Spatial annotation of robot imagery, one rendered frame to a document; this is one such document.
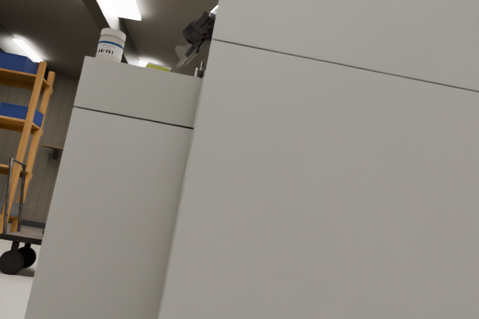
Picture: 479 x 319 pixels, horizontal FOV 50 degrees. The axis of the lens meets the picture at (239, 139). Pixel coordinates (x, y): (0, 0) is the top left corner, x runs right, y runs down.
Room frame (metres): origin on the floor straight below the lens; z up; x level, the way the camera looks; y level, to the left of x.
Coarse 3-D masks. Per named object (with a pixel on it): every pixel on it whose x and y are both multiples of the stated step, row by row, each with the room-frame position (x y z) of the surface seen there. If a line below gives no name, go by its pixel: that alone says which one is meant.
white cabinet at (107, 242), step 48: (96, 144) 1.38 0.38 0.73; (144, 144) 1.39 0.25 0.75; (96, 192) 1.39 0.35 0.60; (144, 192) 1.40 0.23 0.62; (48, 240) 1.38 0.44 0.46; (96, 240) 1.39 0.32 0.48; (144, 240) 1.40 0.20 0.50; (48, 288) 1.38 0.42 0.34; (96, 288) 1.39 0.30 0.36; (144, 288) 1.40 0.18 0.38
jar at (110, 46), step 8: (104, 32) 1.39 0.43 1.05; (112, 32) 1.39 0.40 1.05; (120, 32) 1.40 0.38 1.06; (104, 40) 1.39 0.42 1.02; (112, 40) 1.39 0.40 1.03; (120, 40) 1.41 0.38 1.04; (104, 48) 1.39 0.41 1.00; (112, 48) 1.39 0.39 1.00; (120, 48) 1.41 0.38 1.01; (96, 56) 1.40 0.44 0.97; (104, 56) 1.39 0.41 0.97; (112, 56) 1.39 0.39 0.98; (120, 56) 1.42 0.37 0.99
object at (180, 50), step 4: (188, 44) 1.68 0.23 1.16; (176, 48) 1.68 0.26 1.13; (180, 48) 1.68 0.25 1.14; (184, 48) 1.68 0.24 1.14; (188, 48) 1.68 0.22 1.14; (176, 52) 1.69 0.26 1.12; (180, 52) 1.68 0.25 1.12; (184, 52) 1.68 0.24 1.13; (180, 56) 1.69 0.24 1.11; (184, 56) 1.68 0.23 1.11; (180, 60) 1.68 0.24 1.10; (184, 60) 1.68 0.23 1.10; (180, 64) 1.69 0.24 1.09
